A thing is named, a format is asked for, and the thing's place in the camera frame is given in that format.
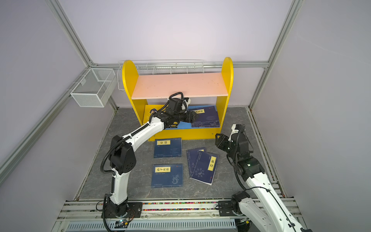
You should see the blue book stack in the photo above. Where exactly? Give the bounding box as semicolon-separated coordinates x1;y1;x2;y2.
188;105;220;128
151;164;184;188

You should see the yellow cartoon book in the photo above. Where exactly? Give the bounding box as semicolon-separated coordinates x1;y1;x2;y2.
143;105;163;124

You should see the blue book lowest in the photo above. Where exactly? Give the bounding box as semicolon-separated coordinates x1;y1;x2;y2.
186;147;207;177

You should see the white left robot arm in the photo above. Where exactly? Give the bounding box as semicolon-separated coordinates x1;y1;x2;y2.
100;92;197;206

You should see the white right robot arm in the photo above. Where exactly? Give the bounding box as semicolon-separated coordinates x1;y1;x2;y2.
215;131;311;232

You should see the yellow bookshelf with coloured shelves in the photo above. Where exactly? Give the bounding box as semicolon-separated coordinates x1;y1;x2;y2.
122;57;234;125

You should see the blue book yellow label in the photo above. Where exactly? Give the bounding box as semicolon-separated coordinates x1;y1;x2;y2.
154;138;182;158

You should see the blue book bottom stack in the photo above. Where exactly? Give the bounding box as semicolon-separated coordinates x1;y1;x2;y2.
151;164;184;188

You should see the white mesh basket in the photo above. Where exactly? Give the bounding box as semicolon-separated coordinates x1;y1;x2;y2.
71;68;117;108

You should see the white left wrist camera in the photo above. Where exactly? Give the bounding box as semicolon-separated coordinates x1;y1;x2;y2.
181;98;190;113

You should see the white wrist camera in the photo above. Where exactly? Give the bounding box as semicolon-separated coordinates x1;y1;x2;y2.
229;124;245;142
181;98;190;113

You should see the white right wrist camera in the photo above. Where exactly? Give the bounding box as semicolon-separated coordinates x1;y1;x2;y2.
229;124;245;142

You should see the white wire rack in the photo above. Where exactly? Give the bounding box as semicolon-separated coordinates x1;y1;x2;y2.
133;60;205;75

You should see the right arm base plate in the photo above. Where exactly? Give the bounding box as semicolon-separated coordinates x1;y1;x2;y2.
217;199;259;217

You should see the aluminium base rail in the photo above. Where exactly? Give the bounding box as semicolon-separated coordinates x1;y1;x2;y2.
54;198;308;232

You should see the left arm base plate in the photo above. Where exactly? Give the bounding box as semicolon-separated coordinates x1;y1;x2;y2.
103;202;143;218

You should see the aluminium frame rail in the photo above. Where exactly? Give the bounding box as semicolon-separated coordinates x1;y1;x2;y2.
0;0;117;186

